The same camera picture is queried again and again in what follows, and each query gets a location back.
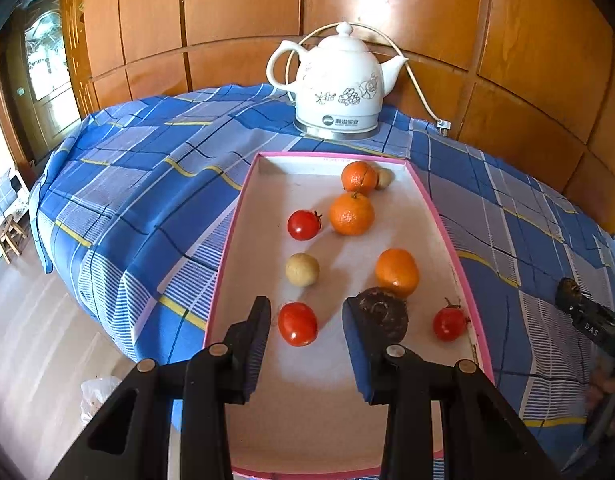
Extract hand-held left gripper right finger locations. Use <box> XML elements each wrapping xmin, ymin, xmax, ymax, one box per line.
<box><xmin>341</xmin><ymin>296</ymin><xmax>561</xmax><ymax>480</ymax></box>

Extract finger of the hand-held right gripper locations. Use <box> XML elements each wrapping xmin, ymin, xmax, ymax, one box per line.
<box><xmin>555</xmin><ymin>287</ymin><xmax>605</xmax><ymax>331</ymax></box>

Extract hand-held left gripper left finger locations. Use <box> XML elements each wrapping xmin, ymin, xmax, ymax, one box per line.
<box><xmin>50</xmin><ymin>295</ymin><xmax>273</xmax><ymax>480</ymax></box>

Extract pink rimmed white tray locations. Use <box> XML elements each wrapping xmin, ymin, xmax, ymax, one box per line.
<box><xmin>203</xmin><ymin>150</ymin><xmax>495</xmax><ymax>478</ymax></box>

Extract orange mandarin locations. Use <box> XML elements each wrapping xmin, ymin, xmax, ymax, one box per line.
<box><xmin>329</xmin><ymin>191</ymin><xmax>375</xmax><ymax>237</ymax></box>
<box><xmin>375</xmin><ymin>248</ymin><xmax>419</xmax><ymax>299</ymax></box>
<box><xmin>341</xmin><ymin>160</ymin><xmax>378</xmax><ymax>197</ymax></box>

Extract red tomato with stem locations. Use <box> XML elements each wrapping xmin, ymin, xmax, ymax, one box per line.
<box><xmin>432</xmin><ymin>297</ymin><xmax>472</xmax><ymax>343</ymax></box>

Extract white plastic bag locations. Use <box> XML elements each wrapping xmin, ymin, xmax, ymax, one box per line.
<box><xmin>80</xmin><ymin>376</ymin><xmax>122</xmax><ymax>431</ymax></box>

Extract blue plaid tablecloth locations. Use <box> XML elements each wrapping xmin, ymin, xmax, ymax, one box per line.
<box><xmin>28</xmin><ymin>82</ymin><xmax>615</xmax><ymax>480</ymax></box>

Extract white ceramic electric kettle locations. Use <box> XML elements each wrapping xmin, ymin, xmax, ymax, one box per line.
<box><xmin>266</xmin><ymin>21</ymin><xmax>409</xmax><ymax>139</ymax></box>

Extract small wooden stool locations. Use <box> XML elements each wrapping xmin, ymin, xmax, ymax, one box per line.
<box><xmin>0</xmin><ymin>214</ymin><xmax>28</xmax><ymax>264</ymax></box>

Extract wooden glass door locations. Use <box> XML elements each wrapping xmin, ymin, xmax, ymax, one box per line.
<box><xmin>0</xmin><ymin>0</ymin><xmax>88</xmax><ymax>161</ymax></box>

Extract white kettle power cable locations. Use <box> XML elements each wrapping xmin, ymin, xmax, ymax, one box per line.
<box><xmin>297</xmin><ymin>21</ymin><xmax>445</xmax><ymax>125</ymax></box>

